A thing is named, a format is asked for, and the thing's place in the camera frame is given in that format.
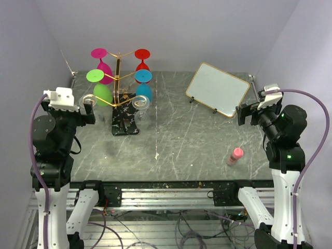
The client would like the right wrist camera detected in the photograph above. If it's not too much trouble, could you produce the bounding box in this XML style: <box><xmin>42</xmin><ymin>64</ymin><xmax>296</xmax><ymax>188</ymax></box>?
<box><xmin>257</xmin><ymin>84</ymin><xmax>283</xmax><ymax>110</ymax></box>

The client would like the green plastic wine glass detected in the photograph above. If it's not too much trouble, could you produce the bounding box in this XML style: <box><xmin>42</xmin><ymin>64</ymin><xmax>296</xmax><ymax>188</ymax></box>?
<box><xmin>86</xmin><ymin>69</ymin><xmax>113</xmax><ymax>106</ymax></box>

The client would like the pink plastic wine glass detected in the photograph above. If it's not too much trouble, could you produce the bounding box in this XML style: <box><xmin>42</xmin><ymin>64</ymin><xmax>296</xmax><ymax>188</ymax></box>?
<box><xmin>91</xmin><ymin>48</ymin><xmax>114</xmax><ymax>85</ymax></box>

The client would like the clear glass cup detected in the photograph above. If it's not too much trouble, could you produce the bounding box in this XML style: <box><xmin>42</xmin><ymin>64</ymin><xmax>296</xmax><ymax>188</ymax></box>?
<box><xmin>78</xmin><ymin>94</ymin><xmax>106</xmax><ymax>122</ymax></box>
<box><xmin>132</xmin><ymin>95</ymin><xmax>150</xmax><ymax>129</ymax></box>

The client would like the gold wine glass rack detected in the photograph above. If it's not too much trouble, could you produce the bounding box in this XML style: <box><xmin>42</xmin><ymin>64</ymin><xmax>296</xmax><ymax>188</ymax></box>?
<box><xmin>107</xmin><ymin>51</ymin><xmax>139</xmax><ymax>136</ymax></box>

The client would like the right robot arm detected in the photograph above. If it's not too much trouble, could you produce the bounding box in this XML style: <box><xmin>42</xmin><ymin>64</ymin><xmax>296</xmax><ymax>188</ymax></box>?
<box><xmin>228</xmin><ymin>104</ymin><xmax>312</xmax><ymax>248</ymax></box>

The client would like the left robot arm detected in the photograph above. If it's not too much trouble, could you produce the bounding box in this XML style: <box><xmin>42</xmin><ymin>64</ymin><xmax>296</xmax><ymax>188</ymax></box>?
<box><xmin>29</xmin><ymin>100</ymin><xmax>106</xmax><ymax>248</ymax></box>

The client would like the small pink bottle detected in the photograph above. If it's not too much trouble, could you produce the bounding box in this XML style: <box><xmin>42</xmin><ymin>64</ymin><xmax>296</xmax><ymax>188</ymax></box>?
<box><xmin>227</xmin><ymin>147</ymin><xmax>244</xmax><ymax>165</ymax></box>

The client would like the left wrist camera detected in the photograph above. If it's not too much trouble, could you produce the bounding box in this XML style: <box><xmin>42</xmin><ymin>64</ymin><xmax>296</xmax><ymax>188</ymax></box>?
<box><xmin>44</xmin><ymin>87</ymin><xmax>79</xmax><ymax>112</ymax></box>

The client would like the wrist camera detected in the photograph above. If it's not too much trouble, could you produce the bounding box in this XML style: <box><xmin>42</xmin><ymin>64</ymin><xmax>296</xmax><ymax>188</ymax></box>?
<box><xmin>257</xmin><ymin>84</ymin><xmax>283</xmax><ymax>110</ymax></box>
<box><xmin>44</xmin><ymin>87</ymin><xmax>79</xmax><ymax>112</ymax></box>

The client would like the red plastic wine glass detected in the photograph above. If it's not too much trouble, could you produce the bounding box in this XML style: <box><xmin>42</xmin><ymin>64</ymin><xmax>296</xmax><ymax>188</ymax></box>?
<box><xmin>134</xmin><ymin>48</ymin><xmax>150</xmax><ymax>72</ymax></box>

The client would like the aluminium frame rail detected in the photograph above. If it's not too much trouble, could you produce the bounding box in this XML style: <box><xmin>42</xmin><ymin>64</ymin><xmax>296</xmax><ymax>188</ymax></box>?
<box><xmin>27</xmin><ymin>188</ymin><xmax>303</xmax><ymax>211</ymax></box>

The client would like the blue plastic wine glass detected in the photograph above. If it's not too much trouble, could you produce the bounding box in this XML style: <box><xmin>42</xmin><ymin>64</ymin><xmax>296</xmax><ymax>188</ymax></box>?
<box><xmin>135</xmin><ymin>70</ymin><xmax>153</xmax><ymax>102</ymax></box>

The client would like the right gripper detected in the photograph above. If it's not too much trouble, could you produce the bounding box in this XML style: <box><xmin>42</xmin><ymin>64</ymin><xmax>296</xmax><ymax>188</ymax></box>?
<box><xmin>236</xmin><ymin>98</ymin><xmax>281</xmax><ymax>140</ymax></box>

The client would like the gold framed whiteboard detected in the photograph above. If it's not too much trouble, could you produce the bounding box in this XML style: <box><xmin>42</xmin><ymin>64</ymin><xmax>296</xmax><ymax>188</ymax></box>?
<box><xmin>186</xmin><ymin>62</ymin><xmax>250</xmax><ymax>118</ymax></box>

